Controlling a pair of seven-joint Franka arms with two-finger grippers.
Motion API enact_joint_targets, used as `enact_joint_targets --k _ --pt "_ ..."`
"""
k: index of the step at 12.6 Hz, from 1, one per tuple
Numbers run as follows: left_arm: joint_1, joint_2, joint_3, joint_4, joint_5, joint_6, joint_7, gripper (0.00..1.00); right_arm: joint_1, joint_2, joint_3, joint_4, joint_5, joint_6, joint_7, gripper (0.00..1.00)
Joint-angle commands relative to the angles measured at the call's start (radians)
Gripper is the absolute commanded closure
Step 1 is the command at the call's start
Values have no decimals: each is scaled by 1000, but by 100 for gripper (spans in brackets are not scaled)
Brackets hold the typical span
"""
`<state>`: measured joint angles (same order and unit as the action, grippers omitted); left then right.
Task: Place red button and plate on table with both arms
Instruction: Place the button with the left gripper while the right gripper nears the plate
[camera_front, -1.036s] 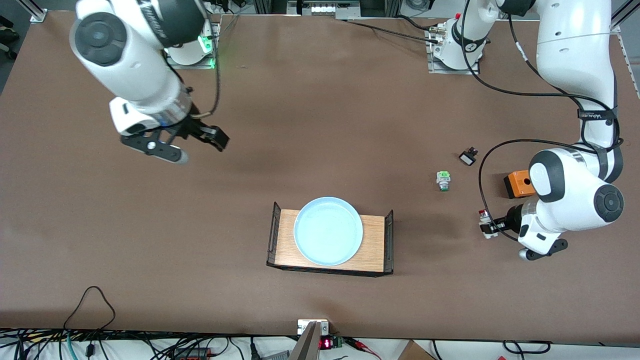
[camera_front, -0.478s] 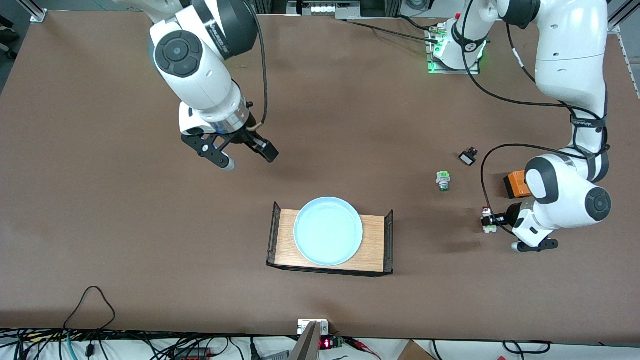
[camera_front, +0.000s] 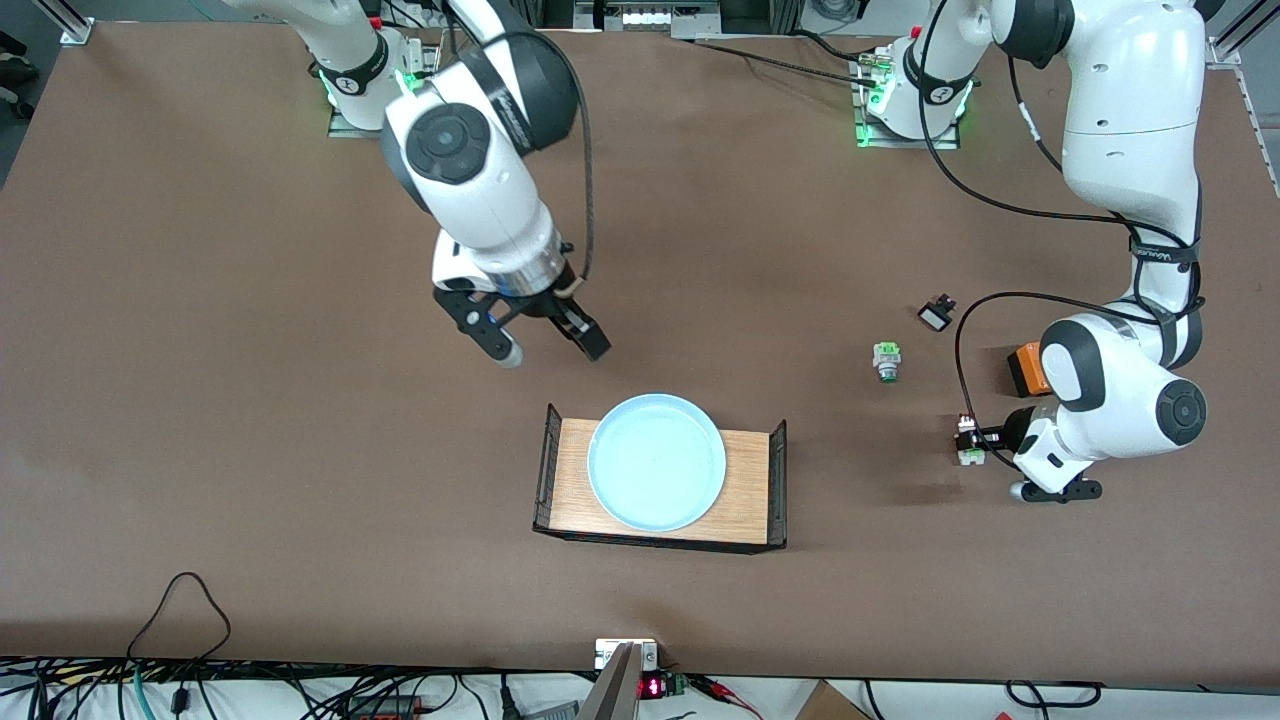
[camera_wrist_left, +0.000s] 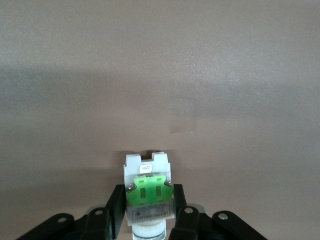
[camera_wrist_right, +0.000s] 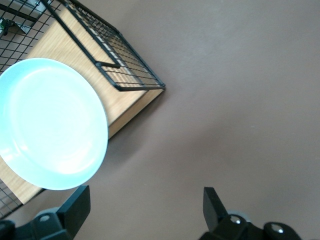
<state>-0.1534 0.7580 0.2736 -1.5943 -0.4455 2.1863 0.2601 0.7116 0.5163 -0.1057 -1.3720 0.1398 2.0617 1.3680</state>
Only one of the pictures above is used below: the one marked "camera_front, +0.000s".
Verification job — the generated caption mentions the light blue plate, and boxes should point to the light blue plate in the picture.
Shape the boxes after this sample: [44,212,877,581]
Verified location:
[587,393,727,534]

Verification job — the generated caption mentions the wooden tray black mesh sides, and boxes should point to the wooden tray black mesh sides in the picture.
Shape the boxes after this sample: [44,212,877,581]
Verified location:
[532,403,789,555]

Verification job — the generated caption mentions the brown cardboard piece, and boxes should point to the brown cardboard piece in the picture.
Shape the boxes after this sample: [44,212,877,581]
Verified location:
[795,680,871,720]

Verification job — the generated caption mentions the grey control box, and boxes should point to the grey control box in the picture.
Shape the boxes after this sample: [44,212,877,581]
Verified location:
[575,0,721,34]

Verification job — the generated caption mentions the red probe leads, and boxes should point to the red probe leads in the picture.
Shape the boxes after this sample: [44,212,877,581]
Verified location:
[690,673,766,720]

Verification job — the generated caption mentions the black orange power strip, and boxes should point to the black orange power strip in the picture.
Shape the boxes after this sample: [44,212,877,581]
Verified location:
[345,693,426,720]

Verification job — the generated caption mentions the orange button enclosure box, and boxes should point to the orange button enclosure box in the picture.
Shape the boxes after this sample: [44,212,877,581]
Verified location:
[1007,343,1051,399]

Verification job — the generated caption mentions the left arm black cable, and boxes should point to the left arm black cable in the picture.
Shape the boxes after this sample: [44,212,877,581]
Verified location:
[915,0,1206,426]

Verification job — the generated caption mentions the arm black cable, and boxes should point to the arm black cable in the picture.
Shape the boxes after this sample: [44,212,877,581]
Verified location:
[915,0,1206,426]
[495,28,598,286]

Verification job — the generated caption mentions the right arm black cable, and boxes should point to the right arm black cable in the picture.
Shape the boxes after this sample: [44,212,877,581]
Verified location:
[495,28,598,286]

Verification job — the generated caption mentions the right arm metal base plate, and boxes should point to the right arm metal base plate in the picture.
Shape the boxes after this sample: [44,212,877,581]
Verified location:
[328,45,441,139]

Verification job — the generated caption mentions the black floor cable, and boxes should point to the black floor cable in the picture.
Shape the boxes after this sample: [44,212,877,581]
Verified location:
[1005,680,1103,709]

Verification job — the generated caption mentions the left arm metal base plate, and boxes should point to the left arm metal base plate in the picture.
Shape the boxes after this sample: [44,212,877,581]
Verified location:
[852,50,963,151]

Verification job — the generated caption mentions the black cable on table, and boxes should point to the black cable on table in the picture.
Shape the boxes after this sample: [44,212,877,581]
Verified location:
[690,38,881,87]

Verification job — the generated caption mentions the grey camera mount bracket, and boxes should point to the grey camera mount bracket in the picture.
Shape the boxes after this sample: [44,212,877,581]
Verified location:
[578,638,661,720]

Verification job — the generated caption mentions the looped thin black cable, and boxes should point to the looped thin black cable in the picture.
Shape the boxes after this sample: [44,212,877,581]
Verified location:
[125,572,233,666]

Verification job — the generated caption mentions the aluminium frame profile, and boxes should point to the aluminium frame profile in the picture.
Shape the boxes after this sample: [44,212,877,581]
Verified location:
[45,0,94,47]
[1205,0,1280,69]

